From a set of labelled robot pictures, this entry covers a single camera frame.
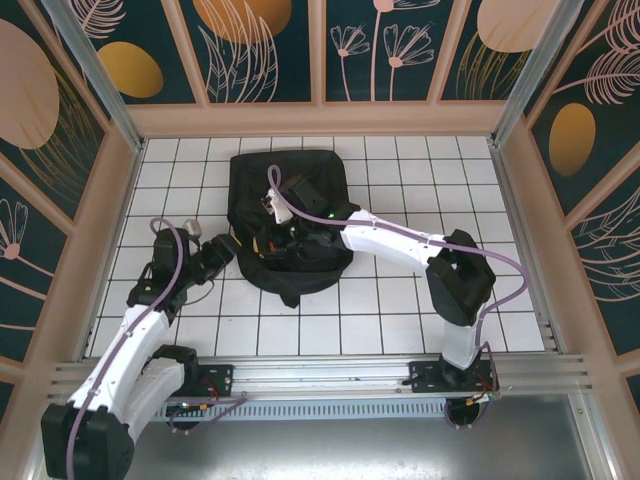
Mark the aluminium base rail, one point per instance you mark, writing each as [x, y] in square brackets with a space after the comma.
[320, 372]

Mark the grey metal panel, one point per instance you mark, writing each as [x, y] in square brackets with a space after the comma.
[320, 450]

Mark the aluminium right corner post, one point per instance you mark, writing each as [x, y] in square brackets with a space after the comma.
[537, 70]

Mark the aluminium left corner post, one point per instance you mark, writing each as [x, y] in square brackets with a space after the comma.
[95, 75]

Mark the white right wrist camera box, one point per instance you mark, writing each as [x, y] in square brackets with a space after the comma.
[277, 207]

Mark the aluminium corner post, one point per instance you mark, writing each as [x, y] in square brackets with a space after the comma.
[537, 70]
[95, 75]

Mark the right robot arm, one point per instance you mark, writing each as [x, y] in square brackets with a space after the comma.
[400, 240]

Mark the black backpack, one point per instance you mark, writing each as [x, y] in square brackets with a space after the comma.
[285, 280]

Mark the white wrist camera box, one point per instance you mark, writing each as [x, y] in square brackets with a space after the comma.
[192, 227]
[277, 207]

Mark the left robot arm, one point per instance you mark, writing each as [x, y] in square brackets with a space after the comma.
[120, 350]

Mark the aluminium side rail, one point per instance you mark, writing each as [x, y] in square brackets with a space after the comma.
[500, 165]

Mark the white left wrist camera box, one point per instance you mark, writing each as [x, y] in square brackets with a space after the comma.
[192, 227]

